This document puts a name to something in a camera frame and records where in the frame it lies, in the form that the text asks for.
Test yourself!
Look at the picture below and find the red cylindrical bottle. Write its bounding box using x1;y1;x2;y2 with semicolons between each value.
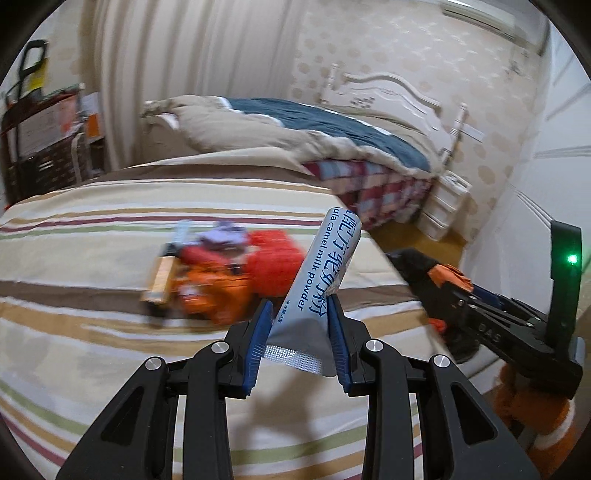
180;247;245;274

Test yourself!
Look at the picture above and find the beige and blue quilt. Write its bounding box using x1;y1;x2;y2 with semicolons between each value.
141;95;442;179

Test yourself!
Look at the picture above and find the orange printed plastic bag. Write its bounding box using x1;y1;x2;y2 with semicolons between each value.
178;272;253;325

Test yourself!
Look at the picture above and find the silver stick sachet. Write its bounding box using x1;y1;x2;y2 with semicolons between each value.
264;207;362;378
173;220;193;253

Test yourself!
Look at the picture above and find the white bed headboard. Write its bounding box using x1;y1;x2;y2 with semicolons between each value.
318;65;470;154

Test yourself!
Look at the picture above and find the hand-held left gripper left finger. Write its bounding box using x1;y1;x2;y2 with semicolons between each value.
55;299;275;480

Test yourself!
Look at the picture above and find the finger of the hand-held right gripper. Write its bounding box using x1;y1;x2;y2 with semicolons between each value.
466;282;550;325
455;298;552;361

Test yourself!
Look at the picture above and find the striped tablecloth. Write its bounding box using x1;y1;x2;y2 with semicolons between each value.
0;152;467;480

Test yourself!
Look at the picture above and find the orange packet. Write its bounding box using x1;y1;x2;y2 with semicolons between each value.
427;264;474;293

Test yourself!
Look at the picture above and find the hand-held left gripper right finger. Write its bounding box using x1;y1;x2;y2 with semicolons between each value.
327;293;541;480

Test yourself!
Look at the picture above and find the orange printed cardboard box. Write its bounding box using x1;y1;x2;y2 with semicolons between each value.
16;95;77;156

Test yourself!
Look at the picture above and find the white wardrobe door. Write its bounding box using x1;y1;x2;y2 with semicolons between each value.
462;28;591;324

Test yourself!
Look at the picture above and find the plaid bed sheet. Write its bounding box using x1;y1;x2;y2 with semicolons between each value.
302;157;435;232

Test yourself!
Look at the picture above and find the lilac cloth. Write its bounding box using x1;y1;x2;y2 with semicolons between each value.
198;223;250;248

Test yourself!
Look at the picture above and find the gold and black bottle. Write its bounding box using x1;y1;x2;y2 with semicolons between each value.
141;256;179;306

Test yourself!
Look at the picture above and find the trash bin with black liner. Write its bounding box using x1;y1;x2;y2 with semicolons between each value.
385;248;481;366

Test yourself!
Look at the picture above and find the orange-red foam fruit net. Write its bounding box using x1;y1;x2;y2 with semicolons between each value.
247;231;304;299

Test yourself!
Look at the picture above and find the white and orange box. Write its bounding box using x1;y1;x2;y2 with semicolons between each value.
78;92;103;140

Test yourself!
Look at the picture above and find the black hand trolley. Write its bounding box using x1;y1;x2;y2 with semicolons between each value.
0;41;51;204

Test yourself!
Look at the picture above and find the white air conditioner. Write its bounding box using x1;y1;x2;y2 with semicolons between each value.
441;0;519;38

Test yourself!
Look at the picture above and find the white plastic drawer unit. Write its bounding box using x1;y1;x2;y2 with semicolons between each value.
418;170;472;241

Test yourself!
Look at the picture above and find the cream pleated curtain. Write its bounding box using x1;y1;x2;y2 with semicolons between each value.
81;0;305;182

